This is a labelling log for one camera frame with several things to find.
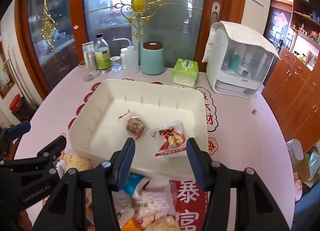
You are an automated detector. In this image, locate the small glass jar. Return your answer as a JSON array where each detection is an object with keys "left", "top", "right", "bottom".
[{"left": 110, "top": 56, "right": 121, "bottom": 72}]

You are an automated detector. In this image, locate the wooden cabinet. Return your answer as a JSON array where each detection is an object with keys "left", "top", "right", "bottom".
[{"left": 262, "top": 48, "right": 319, "bottom": 151}]

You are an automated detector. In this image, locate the clear nut bar packet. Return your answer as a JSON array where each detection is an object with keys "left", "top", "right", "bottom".
[{"left": 118, "top": 110, "right": 147, "bottom": 139}]

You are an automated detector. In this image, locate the white plastic storage bin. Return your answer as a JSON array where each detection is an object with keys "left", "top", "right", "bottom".
[{"left": 69, "top": 79, "right": 208, "bottom": 180}]

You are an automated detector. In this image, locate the white squeeze bottle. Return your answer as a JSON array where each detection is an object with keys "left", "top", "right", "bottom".
[{"left": 112, "top": 38, "right": 139, "bottom": 74}]

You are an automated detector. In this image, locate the door handle plate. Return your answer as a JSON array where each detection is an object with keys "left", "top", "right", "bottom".
[{"left": 210, "top": 1, "right": 221, "bottom": 26}]

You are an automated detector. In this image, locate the silver metal tin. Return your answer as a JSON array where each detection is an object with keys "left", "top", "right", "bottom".
[{"left": 86, "top": 50, "right": 97, "bottom": 70}]

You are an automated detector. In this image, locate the small white pill bottle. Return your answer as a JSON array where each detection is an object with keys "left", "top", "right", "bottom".
[{"left": 120, "top": 48, "right": 128, "bottom": 69}]

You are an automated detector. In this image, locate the green tissue pack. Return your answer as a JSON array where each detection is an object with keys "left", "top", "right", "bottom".
[{"left": 172, "top": 59, "right": 199, "bottom": 88}]

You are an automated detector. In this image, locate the teal ceramic canister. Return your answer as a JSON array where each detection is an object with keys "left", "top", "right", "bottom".
[{"left": 140, "top": 41, "right": 165, "bottom": 75}]

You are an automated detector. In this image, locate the clear barcode bread packet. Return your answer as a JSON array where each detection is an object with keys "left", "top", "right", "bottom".
[{"left": 133, "top": 177, "right": 177, "bottom": 218}]

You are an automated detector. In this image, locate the clear drinking glass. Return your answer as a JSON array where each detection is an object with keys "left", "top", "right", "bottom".
[{"left": 78, "top": 61, "right": 100, "bottom": 82}]

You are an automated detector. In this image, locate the green label glass bottle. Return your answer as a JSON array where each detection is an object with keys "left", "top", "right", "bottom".
[{"left": 94, "top": 33, "right": 111, "bottom": 74}]

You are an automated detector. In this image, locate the white countertop appliance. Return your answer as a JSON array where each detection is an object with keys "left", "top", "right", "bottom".
[{"left": 202, "top": 21, "right": 280, "bottom": 99}]

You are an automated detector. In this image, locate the pale floss cake packet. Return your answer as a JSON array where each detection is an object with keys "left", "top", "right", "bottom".
[
  {"left": 62, "top": 151, "right": 92, "bottom": 172},
  {"left": 145, "top": 216, "right": 180, "bottom": 231}
]

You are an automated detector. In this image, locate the blue foil snack packet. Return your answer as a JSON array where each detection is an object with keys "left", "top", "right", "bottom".
[{"left": 121, "top": 172, "right": 149, "bottom": 197}]

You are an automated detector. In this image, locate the white blue carton box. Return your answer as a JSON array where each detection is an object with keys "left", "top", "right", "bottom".
[{"left": 82, "top": 41, "right": 94, "bottom": 65}]

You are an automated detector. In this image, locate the orange white wafer packet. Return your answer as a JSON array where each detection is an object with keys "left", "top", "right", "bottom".
[{"left": 121, "top": 217, "right": 145, "bottom": 231}]

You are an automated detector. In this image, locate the red apple snack packet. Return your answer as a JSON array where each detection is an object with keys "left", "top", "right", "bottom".
[{"left": 148, "top": 120, "right": 187, "bottom": 158}]

